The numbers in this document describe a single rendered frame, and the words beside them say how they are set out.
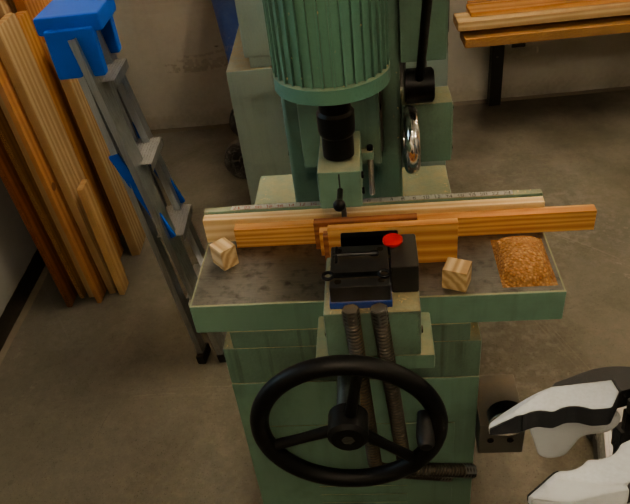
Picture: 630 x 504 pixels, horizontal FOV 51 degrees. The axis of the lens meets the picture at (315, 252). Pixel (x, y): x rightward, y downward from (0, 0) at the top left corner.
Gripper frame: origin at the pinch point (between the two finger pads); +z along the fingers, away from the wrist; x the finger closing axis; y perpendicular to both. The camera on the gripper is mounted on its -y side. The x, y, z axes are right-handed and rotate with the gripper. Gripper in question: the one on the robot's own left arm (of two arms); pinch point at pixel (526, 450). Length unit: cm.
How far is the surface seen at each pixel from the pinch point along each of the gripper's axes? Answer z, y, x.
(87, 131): 65, 37, 215
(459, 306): -16, 29, 55
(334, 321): 5, 22, 49
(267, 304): 14, 26, 62
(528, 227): -32, 24, 66
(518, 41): -114, 40, 245
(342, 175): -1, 8, 67
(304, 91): 3, -7, 63
